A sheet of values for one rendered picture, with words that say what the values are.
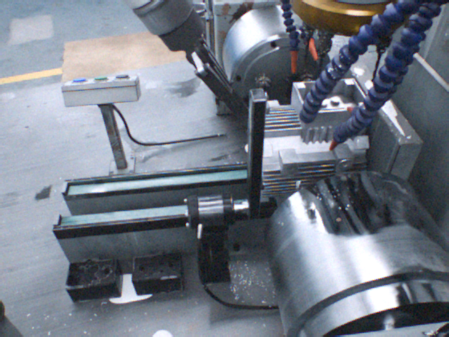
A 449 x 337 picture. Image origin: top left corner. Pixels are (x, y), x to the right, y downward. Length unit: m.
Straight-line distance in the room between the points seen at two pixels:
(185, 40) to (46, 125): 0.79
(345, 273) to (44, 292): 0.65
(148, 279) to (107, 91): 0.43
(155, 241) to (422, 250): 0.54
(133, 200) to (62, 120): 0.53
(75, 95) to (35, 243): 0.36
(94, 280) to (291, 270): 0.44
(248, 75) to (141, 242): 0.44
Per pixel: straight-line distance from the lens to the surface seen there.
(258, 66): 0.93
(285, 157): 0.71
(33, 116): 1.43
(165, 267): 0.82
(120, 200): 0.92
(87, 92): 0.96
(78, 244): 0.89
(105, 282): 0.83
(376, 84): 0.48
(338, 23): 0.60
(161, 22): 0.65
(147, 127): 1.25
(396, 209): 0.55
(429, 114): 0.83
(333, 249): 0.50
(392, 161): 0.70
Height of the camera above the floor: 1.55
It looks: 44 degrees down
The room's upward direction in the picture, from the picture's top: 2 degrees counter-clockwise
